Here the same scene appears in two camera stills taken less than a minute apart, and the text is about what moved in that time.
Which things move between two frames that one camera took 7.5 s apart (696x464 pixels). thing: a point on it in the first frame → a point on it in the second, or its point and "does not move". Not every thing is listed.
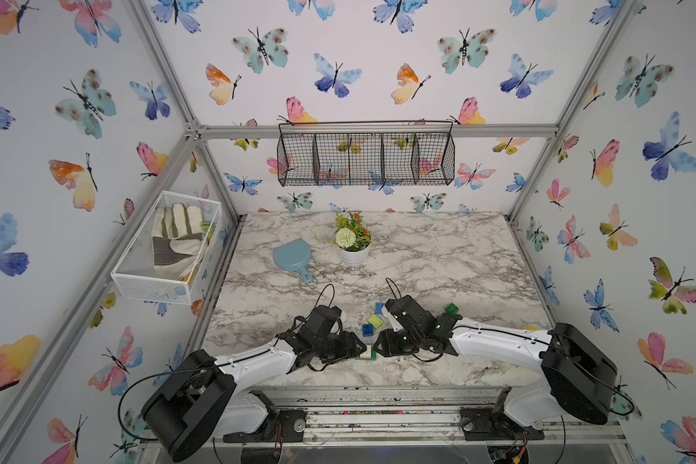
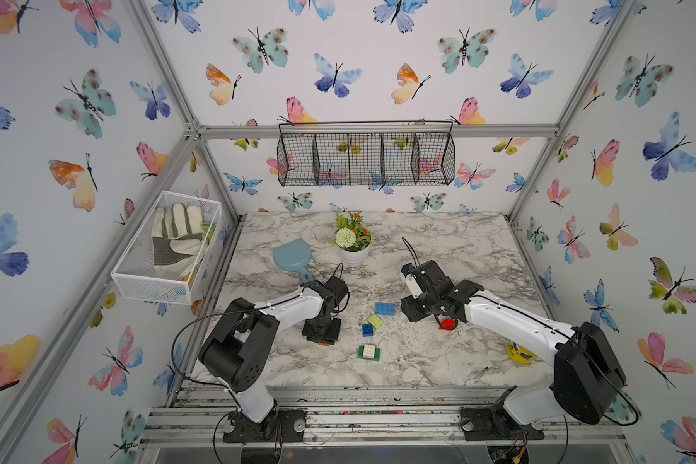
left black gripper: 348,349 → 332,338
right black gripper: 385,345 → 408,308
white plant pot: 356,258 does not move
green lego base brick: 373,357 does not move
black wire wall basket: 365,153 does not move
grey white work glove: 178,240 does not move
